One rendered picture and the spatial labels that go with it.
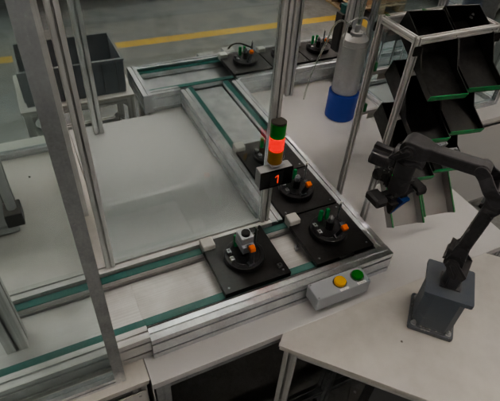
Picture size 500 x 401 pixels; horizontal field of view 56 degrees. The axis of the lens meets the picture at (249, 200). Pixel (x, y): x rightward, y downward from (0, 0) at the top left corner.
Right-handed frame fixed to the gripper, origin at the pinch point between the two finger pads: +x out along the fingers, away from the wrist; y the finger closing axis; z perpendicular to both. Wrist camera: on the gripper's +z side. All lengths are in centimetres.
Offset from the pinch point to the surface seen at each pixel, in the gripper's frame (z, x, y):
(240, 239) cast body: 19.0, 17.7, 41.3
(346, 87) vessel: 94, 20, -51
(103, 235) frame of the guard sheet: 34, 14, 82
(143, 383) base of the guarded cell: -4, 41, 82
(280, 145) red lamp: 29.0, -8.4, 24.3
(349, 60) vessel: 95, 5, -50
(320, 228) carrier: 19.9, 26.4, 8.4
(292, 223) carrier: 26.8, 27.4, 16.4
